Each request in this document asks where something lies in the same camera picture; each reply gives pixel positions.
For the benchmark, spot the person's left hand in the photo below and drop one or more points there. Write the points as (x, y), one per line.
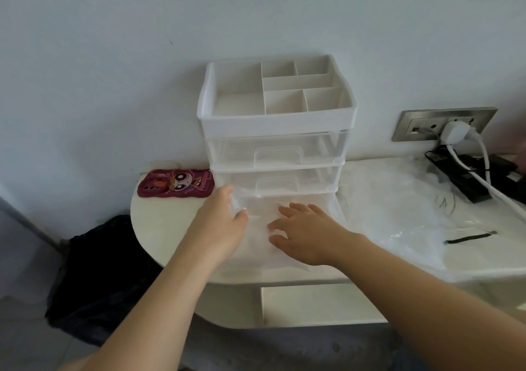
(215, 231)

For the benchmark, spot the person's right hand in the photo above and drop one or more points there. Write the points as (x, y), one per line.
(316, 239)

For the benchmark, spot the person's left thumb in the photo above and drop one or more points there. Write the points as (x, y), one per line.
(242, 221)

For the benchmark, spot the person's right thumb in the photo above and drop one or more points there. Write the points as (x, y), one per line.
(278, 241)

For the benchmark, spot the person's right middle finger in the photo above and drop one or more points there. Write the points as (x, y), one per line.
(287, 214)

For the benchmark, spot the person's right little finger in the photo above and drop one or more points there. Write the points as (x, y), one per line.
(318, 211)

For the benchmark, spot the clear plastic drawer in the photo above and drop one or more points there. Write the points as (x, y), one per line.
(238, 177)
(261, 223)
(234, 151)

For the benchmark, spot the person's left forearm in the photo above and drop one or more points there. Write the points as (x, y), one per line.
(152, 309)

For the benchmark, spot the person's right forearm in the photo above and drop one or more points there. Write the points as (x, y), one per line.
(427, 305)

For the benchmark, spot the phone in red cartoon case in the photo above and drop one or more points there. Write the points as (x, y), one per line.
(176, 184)

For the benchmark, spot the clear plastic wrapping sheet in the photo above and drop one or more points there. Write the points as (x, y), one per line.
(394, 206)

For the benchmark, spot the black power strip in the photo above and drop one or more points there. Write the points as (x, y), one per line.
(464, 177)

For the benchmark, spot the black plastic bag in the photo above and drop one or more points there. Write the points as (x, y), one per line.
(102, 276)

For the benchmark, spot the black thin strip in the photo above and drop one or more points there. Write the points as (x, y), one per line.
(470, 237)

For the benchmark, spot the white plug adapter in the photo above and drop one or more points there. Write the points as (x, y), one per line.
(456, 131)

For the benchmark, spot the black flat device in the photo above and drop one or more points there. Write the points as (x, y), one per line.
(503, 165)

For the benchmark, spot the white plastic drawer organizer frame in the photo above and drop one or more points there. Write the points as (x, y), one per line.
(275, 122)

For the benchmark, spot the silver wall socket plate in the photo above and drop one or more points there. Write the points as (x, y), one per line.
(413, 122)

